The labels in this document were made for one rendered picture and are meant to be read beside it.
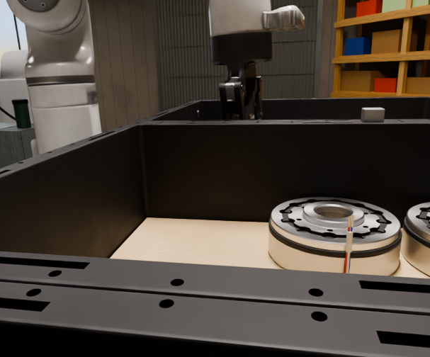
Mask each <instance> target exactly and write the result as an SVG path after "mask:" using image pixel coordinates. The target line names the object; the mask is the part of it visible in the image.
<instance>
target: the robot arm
mask: <svg viewBox="0 0 430 357"><path fill-rule="evenodd" d="M6 2H7V4H8V6H9V8H10V10H11V11H12V12H13V14H14V15H15V16H16V18H18V19H19V20H20V21H21V22H23V23H24V24H25V28H26V37H27V44H28V60H27V62H26V65H25V69H24V70H25V76H26V83H27V85H28V86H27V87H28V95H29V100H30V107H31V112H32V117H33V124H34V128H35V136H36V139H34V140H32V141H31V143H30V144H31V148H32V153H33V157H35V156H37V155H39V154H43V153H46V152H49V151H51V150H54V149H57V148H60V147H63V146H65V145H69V144H71V143H74V142H78V141H79V140H83V139H86V138H88V137H91V136H94V135H97V134H100V133H102V132H101V121H100V115H99V109H98V98H97V92H96V83H94V82H95V76H94V45H93V38H92V31H91V18H90V12H89V3H88V0H6ZM208 16H209V26H210V46H211V56H212V63H213V64H214V65H217V66H218V65H226V66H227V81H225V82H224V83H220V85H219V91H220V102H221V108H222V119H223V120H234V119H235V118H236V117H239V120H260V119H261V118H262V116H263V113H262V81H263V79H262V78H261V76H257V75H256V67H255V65H256V63H258V62H269V61H270V60H271V59H272V30H273V31H288V32H290V31H294V30H304V29H305V17H304V15H303V14H302V13H301V11H300V10H299V8H298V7H297V6H285V7H282V8H278V9H276V10H274V11H272V10H271V2H270V0H209V7H208ZM255 101H256V103H255Z"/></svg>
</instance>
